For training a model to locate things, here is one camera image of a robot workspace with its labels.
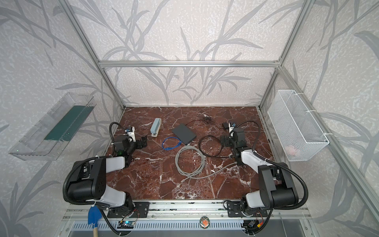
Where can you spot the pink item in basket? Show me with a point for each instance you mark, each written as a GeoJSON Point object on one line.
{"type": "Point", "coordinates": [291, 151]}

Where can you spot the grey phone slab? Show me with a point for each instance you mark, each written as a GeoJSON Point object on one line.
{"type": "Point", "coordinates": [155, 127]}

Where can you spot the green circuit board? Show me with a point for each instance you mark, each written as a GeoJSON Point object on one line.
{"type": "Point", "coordinates": [125, 224]}

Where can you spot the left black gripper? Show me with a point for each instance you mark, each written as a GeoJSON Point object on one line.
{"type": "Point", "coordinates": [137, 142]}

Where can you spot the clear plastic wall bin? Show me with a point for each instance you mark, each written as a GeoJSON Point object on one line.
{"type": "Point", "coordinates": [46, 140]}

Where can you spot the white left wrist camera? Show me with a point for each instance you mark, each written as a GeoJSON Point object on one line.
{"type": "Point", "coordinates": [130, 132]}

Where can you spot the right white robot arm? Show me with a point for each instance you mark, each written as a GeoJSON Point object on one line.
{"type": "Point", "coordinates": [279, 187]}

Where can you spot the dark grey network switch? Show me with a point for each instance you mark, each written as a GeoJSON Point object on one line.
{"type": "Point", "coordinates": [185, 135]}

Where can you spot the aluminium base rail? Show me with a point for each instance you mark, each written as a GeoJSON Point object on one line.
{"type": "Point", "coordinates": [186, 209]}

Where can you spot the black power adapter with cable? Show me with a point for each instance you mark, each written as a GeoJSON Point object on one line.
{"type": "Point", "coordinates": [208, 120]}

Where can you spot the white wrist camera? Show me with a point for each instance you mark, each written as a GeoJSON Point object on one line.
{"type": "Point", "coordinates": [130, 132]}
{"type": "Point", "coordinates": [231, 126]}

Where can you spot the blue shovel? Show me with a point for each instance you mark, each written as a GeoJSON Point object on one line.
{"type": "Point", "coordinates": [94, 215]}

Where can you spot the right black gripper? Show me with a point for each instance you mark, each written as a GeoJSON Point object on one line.
{"type": "Point", "coordinates": [226, 140]}

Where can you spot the red round button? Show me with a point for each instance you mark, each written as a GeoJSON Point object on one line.
{"type": "Point", "coordinates": [204, 222]}

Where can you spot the white wire mesh basket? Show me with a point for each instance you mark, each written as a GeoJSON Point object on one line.
{"type": "Point", "coordinates": [295, 125]}

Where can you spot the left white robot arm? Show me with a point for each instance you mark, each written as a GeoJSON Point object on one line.
{"type": "Point", "coordinates": [86, 183]}

